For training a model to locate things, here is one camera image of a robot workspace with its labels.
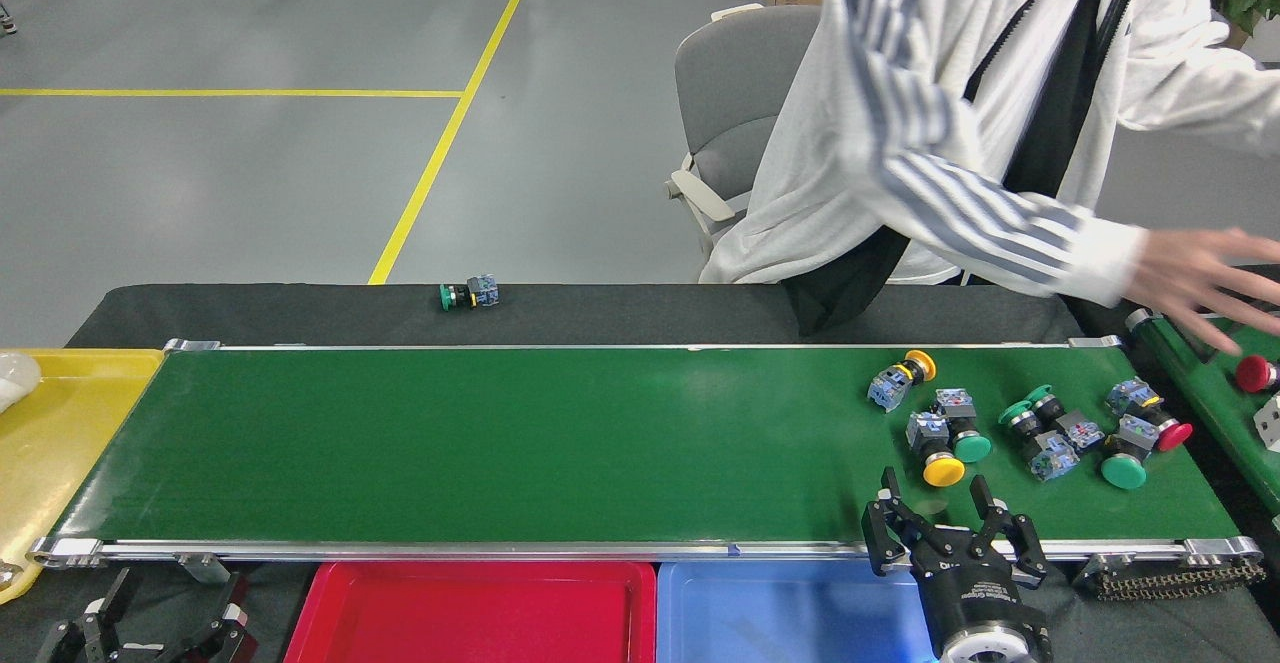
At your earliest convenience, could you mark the grey office chair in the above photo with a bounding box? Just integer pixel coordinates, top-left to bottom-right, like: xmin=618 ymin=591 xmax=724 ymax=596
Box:
xmin=665 ymin=3 xmax=821 ymax=259

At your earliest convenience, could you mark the green conveyor belt, silver frame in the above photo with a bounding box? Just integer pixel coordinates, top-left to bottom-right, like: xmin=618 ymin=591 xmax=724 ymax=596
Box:
xmin=28 ymin=336 xmax=1263 ymax=584

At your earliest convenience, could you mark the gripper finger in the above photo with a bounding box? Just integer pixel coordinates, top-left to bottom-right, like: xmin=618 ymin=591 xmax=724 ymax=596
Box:
xmin=862 ymin=466 xmax=946 ymax=579
xmin=180 ymin=573 xmax=258 ymax=663
xmin=968 ymin=475 xmax=1049 ymax=589
xmin=35 ymin=568 xmax=141 ymax=663

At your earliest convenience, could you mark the red plastic tray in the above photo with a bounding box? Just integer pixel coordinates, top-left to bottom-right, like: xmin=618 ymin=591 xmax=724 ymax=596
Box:
xmin=283 ymin=560 xmax=658 ymax=663

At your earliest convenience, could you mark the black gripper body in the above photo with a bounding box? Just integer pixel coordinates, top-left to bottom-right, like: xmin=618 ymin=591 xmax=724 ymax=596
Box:
xmin=915 ymin=529 xmax=1048 ymax=649

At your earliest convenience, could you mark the short green conveyor belt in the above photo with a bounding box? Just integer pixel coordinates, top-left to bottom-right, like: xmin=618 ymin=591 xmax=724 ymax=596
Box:
xmin=1125 ymin=308 xmax=1280 ymax=534

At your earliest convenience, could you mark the white translucent plastic item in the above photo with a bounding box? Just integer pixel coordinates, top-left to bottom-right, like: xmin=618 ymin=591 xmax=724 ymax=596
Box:
xmin=0 ymin=353 xmax=43 ymax=414

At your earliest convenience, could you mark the blue plastic tray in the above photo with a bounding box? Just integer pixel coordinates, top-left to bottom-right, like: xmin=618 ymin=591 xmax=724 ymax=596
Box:
xmin=657 ymin=558 xmax=946 ymax=663

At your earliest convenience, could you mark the yellow plastic tray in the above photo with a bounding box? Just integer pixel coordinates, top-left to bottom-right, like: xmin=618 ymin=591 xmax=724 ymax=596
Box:
xmin=0 ymin=348 xmax=166 ymax=606

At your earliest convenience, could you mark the red push button switch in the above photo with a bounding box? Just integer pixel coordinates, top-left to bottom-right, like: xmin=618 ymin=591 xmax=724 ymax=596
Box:
xmin=1105 ymin=378 xmax=1195 ymax=454
xmin=1233 ymin=353 xmax=1280 ymax=394

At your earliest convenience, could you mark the small green push button switch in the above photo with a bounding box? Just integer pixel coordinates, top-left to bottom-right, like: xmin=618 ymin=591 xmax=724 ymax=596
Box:
xmin=438 ymin=274 xmax=501 ymax=312

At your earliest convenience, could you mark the person's right hand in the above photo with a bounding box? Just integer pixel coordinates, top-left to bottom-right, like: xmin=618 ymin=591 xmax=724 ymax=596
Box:
xmin=1125 ymin=228 xmax=1280 ymax=356

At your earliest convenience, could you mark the person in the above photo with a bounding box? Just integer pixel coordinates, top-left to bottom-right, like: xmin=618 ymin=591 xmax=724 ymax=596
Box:
xmin=700 ymin=0 xmax=1280 ymax=339

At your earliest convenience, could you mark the black drive chain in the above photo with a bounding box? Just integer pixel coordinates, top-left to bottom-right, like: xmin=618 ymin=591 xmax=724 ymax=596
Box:
xmin=1075 ymin=553 xmax=1266 ymax=601

